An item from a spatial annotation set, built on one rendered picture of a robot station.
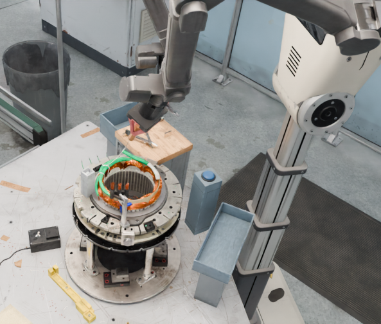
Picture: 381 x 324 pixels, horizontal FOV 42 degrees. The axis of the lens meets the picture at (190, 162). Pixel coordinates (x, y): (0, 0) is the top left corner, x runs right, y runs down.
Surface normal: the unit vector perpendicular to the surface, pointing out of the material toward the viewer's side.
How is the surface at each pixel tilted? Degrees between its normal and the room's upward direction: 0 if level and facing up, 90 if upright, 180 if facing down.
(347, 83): 109
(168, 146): 0
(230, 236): 0
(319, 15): 121
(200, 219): 90
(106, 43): 90
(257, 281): 90
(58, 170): 0
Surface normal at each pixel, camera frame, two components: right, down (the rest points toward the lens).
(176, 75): 0.10, 0.94
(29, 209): 0.14, -0.73
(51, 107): 0.57, 0.64
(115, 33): -0.61, 0.47
